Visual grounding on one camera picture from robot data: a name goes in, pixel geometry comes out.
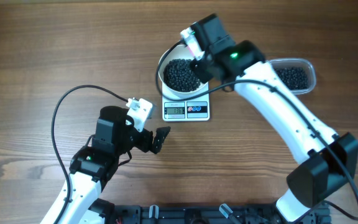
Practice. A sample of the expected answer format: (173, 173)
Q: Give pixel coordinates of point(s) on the black beans in bowl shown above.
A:
(178, 76)

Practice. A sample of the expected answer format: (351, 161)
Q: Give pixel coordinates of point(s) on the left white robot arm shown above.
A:
(94, 165)

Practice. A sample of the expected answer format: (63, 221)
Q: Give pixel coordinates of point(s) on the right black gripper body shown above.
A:
(201, 70)

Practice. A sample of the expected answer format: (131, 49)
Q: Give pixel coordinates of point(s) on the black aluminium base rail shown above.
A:
(134, 214)

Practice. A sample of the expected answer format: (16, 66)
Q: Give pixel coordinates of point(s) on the clear plastic bean container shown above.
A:
(297, 62)

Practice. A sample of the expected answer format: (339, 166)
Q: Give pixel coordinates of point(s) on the white bowl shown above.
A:
(178, 52)

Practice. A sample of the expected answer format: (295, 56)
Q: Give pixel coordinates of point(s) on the black beans in container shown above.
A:
(295, 78)

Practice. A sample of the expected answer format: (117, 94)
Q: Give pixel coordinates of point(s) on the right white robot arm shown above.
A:
(325, 160)

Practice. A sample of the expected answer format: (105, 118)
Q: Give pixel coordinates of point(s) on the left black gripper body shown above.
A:
(142, 141)

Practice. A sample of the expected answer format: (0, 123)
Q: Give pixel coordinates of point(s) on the white digital kitchen scale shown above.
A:
(196, 109)

